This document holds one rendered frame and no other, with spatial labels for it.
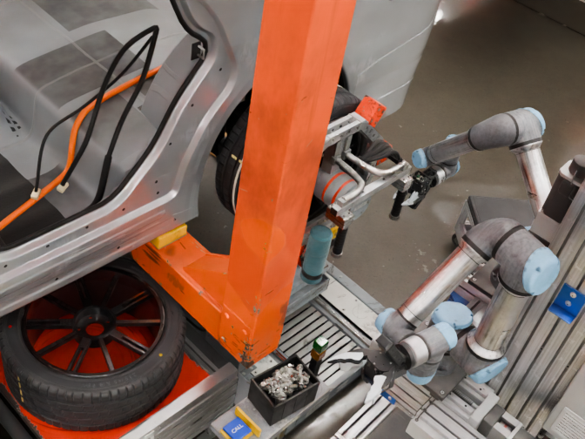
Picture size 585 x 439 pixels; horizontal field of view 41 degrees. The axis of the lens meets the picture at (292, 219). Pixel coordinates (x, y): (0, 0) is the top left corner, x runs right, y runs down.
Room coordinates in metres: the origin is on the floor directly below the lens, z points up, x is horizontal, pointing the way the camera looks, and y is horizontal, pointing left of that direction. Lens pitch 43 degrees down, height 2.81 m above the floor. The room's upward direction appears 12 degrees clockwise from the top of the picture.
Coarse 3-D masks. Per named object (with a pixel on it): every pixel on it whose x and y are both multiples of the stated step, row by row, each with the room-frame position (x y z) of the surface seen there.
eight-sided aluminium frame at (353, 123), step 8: (344, 120) 2.39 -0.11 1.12; (352, 120) 2.41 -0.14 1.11; (360, 120) 2.41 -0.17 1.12; (328, 128) 2.32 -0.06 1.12; (336, 128) 2.36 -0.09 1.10; (344, 128) 2.34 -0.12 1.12; (352, 128) 2.36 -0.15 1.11; (360, 128) 2.40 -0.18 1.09; (368, 128) 2.45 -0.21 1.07; (328, 136) 2.28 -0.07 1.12; (336, 136) 2.29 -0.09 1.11; (344, 136) 2.33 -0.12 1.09; (368, 136) 2.46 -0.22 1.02; (376, 136) 2.50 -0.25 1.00; (328, 144) 2.26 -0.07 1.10; (368, 144) 2.55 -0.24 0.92; (376, 160) 2.54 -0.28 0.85; (360, 168) 2.54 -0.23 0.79; (360, 176) 2.53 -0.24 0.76; (368, 176) 2.52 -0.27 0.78; (368, 184) 2.53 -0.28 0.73; (320, 216) 2.40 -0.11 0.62; (312, 224) 2.35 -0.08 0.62; (320, 224) 2.39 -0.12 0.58; (328, 224) 2.36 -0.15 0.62; (304, 240) 2.25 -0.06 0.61
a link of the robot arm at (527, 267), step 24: (504, 240) 1.55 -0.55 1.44; (528, 240) 1.55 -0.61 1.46; (504, 264) 1.52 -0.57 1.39; (528, 264) 1.48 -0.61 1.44; (552, 264) 1.49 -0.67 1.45; (504, 288) 1.51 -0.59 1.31; (528, 288) 1.45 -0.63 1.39; (504, 312) 1.49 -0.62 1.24; (480, 336) 1.51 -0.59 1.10; (504, 336) 1.50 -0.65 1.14; (456, 360) 1.52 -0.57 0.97; (480, 360) 1.48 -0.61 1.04; (504, 360) 1.50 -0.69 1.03
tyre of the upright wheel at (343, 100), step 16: (336, 96) 2.45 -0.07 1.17; (352, 96) 2.52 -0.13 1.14; (336, 112) 2.41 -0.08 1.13; (352, 112) 2.49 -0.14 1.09; (240, 128) 2.30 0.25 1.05; (240, 144) 2.25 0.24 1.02; (224, 160) 2.25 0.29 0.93; (240, 160) 2.22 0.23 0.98; (224, 176) 2.24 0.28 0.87; (224, 192) 2.23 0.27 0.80
